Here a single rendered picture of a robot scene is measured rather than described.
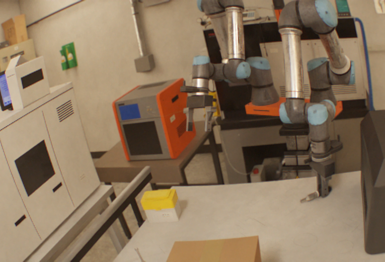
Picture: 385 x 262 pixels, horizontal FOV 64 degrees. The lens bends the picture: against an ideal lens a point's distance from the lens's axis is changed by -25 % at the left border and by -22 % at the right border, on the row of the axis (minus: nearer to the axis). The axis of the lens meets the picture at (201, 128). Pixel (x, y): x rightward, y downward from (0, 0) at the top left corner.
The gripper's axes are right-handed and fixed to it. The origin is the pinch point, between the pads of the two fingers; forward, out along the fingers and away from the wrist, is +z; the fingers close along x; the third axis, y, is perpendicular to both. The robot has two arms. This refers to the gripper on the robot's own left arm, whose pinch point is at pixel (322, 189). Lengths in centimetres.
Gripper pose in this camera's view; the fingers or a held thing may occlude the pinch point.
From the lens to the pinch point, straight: 136.4
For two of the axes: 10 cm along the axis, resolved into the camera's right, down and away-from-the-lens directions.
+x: 2.1, 2.7, -9.4
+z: 2.1, 9.3, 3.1
